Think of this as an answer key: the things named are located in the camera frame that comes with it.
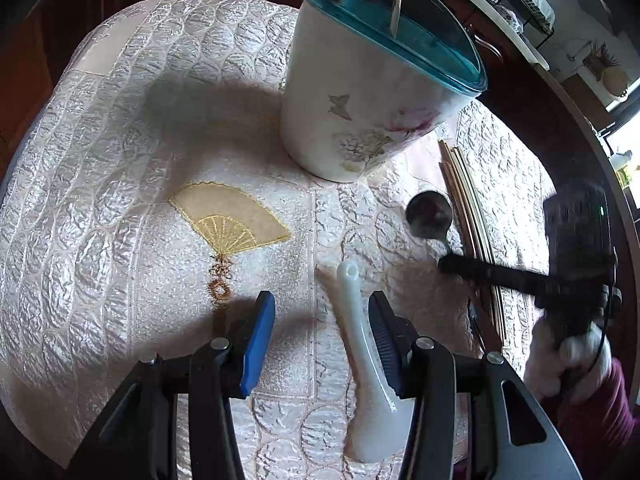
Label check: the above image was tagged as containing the quilted cream tablecloth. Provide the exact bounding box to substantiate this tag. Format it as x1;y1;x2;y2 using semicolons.
0;0;558;480

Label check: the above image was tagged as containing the brown cutting board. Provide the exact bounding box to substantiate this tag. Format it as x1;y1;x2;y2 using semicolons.
561;72;615;117

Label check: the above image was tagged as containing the floral utensil holder teal rim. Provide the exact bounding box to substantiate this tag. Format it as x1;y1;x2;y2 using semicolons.
279;0;488;182

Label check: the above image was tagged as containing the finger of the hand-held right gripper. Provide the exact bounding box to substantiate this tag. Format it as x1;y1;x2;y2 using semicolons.
438;253;548;297

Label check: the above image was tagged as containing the person's right hand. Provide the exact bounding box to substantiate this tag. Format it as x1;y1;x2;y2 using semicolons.
524;317;613;403

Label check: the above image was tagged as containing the round woven wall basket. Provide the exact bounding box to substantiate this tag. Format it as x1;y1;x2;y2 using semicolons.
601;67;631;99

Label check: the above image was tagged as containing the person's right forearm maroon sleeve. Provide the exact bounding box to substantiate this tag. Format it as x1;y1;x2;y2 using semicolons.
542;357;640;480

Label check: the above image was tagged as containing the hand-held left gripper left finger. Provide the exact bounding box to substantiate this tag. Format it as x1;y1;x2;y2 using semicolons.
65;290;277;480

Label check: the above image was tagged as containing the metal spoon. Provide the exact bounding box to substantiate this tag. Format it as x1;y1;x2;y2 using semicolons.
406;191;501;356

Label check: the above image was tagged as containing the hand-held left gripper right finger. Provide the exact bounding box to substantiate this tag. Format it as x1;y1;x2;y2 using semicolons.
368;290;583;480

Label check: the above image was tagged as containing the woven chopstick basket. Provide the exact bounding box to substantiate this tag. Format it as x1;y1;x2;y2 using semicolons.
582;41;622;81

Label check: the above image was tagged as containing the white ceramic soup spoon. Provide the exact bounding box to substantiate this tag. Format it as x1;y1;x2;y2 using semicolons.
335;260;413;463

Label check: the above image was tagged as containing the light kitchen countertop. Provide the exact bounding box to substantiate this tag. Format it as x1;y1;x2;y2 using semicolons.
415;0;640;246

